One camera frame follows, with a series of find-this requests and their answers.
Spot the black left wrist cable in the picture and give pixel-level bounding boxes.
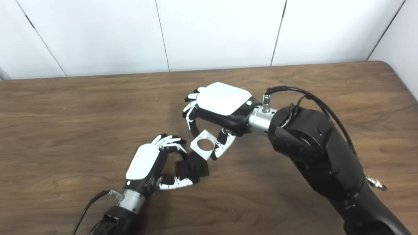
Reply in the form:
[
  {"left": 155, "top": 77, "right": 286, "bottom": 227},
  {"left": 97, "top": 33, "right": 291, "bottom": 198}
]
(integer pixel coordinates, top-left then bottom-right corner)
[{"left": 72, "top": 189, "right": 125, "bottom": 235}]

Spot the black peg with square base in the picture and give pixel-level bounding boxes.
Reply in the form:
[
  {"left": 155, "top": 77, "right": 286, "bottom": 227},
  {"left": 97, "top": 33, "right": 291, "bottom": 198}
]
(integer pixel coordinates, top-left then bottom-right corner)
[{"left": 175, "top": 151, "right": 210, "bottom": 179}]

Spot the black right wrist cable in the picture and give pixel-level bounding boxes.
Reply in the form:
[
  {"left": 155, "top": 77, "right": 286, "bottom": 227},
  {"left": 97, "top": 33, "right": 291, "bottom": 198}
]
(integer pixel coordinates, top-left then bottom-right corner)
[{"left": 263, "top": 86, "right": 357, "bottom": 154}]

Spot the white square piece with hole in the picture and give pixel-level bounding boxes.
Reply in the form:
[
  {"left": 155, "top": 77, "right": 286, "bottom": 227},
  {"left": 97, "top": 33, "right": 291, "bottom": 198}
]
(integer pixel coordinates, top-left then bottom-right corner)
[{"left": 190, "top": 130, "right": 217, "bottom": 161}]

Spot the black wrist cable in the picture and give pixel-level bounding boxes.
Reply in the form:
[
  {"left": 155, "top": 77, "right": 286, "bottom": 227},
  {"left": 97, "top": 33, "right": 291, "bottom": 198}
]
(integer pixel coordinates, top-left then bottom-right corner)
[
  {"left": 72, "top": 189, "right": 125, "bottom": 235},
  {"left": 263, "top": 86, "right": 357, "bottom": 154}
]

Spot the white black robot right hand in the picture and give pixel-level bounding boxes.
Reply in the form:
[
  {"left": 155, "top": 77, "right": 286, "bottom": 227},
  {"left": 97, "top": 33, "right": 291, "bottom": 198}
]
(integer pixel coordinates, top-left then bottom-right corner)
[{"left": 182, "top": 82, "right": 263, "bottom": 161}]

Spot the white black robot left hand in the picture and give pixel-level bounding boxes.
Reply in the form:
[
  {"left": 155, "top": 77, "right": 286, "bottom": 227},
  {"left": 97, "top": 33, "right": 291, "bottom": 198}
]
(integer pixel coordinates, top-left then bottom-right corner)
[{"left": 126, "top": 133, "right": 200, "bottom": 196}]

